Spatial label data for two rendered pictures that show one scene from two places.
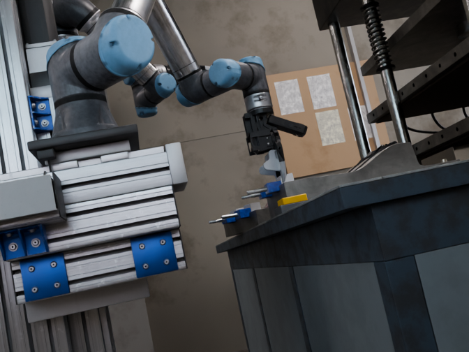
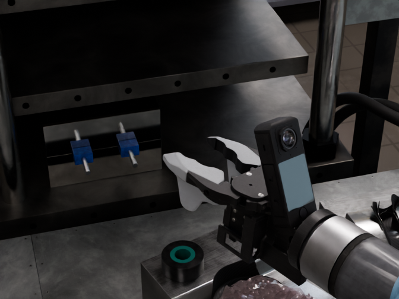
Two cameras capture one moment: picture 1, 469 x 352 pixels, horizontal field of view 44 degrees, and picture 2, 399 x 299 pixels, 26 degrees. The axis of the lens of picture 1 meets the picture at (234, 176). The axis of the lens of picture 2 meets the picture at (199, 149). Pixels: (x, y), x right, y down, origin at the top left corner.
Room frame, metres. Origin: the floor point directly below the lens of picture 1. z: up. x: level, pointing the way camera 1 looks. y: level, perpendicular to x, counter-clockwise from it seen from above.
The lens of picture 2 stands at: (2.27, 0.84, 2.05)
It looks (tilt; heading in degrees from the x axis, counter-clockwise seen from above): 36 degrees down; 263
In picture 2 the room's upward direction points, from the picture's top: straight up
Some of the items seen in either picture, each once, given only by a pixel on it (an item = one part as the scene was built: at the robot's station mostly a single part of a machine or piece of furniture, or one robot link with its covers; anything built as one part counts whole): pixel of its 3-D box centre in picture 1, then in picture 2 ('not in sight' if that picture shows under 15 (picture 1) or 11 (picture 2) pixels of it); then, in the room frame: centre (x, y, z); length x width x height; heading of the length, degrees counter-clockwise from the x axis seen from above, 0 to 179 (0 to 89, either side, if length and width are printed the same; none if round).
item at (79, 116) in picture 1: (84, 122); not in sight; (1.26, 0.30, 1.09); 0.15 x 0.15 x 0.10
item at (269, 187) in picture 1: (269, 188); not in sight; (1.59, -0.09, 0.89); 0.13 x 0.05 x 0.05; 99
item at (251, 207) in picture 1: (240, 214); not in sight; (1.84, 0.01, 0.86); 0.13 x 0.05 x 0.05; 116
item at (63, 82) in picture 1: (77, 72); not in sight; (1.25, 0.30, 1.20); 0.13 x 0.12 x 0.14; 53
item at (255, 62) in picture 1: (252, 77); not in sight; (1.59, -0.11, 1.21); 0.09 x 0.08 x 0.11; 143
